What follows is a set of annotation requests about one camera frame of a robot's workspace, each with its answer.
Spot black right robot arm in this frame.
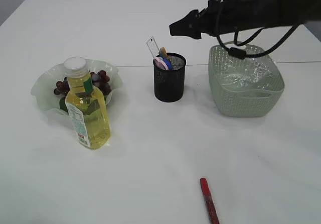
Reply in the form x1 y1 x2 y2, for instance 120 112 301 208
169 0 320 40

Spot pink scissors with cover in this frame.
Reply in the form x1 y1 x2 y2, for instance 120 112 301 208
153 57 168 70

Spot green plastic woven basket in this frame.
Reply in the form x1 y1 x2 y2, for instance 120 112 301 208
208 45 285 118

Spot clear plastic ruler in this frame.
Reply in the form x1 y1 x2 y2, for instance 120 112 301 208
146 36 160 58

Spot clear plastic sheet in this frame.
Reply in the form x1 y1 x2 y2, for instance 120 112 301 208
217 56 278 91

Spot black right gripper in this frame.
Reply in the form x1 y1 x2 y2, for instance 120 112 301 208
169 0 241 39

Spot blue scissors with cover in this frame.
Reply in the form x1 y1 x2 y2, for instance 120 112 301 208
163 58 173 70

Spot black mesh pen cup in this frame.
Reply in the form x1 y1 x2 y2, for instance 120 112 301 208
153 52 186 102

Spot pale green wavy plate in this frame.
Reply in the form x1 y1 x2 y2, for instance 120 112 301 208
31 59 123 116

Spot red glitter pen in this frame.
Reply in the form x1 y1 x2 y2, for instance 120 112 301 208
200 177 219 224

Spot purple grape bunch with leaves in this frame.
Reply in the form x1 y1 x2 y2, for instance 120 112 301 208
54 70 111 99

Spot silver glitter pen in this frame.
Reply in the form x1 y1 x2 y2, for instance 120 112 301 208
163 56 173 68

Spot gold glitter pen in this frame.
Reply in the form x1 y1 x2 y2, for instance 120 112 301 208
159 47 168 58

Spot black cable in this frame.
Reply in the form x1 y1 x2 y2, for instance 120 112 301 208
215 0 301 60

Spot yellow tea drink bottle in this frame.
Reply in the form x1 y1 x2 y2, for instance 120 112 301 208
64 57 110 150

